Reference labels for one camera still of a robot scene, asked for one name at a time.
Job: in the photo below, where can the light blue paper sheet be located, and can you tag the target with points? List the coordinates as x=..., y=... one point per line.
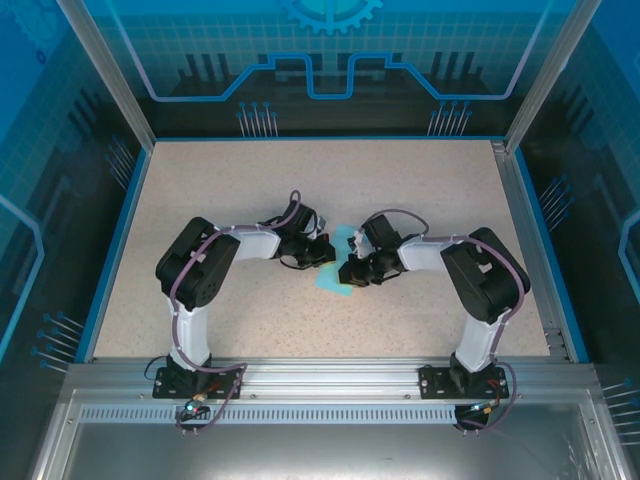
x=327, y=280

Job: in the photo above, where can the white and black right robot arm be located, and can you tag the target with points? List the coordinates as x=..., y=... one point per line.
x=477, y=340

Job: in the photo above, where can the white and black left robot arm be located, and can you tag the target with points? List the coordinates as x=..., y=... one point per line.
x=192, y=335

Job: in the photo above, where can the steel sheet tray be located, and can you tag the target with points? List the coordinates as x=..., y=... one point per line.
x=325, y=455

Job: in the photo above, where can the long aluminium mounting rail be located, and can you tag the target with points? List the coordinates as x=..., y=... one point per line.
x=325, y=377

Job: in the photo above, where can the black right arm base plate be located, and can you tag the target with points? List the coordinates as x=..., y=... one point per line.
x=432, y=382

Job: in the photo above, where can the aluminium side rail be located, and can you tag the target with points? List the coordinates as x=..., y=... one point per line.
x=531, y=250

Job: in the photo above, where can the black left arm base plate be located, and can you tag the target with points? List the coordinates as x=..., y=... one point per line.
x=165, y=390

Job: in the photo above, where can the aluminium frame post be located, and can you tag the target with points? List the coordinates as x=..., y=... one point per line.
x=550, y=75
x=110, y=75

